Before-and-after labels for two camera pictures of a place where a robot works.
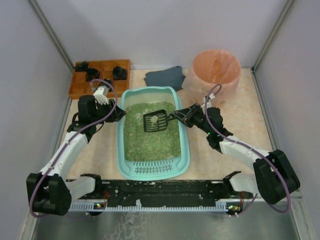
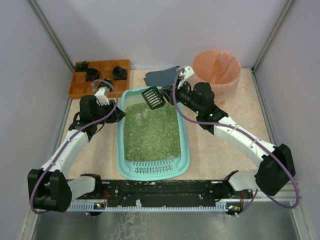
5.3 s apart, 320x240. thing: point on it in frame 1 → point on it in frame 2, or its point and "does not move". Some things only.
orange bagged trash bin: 208,69 does not move
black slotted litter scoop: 161,124 → 153,97
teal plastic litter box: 154,155 does not move
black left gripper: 111,110 does not move
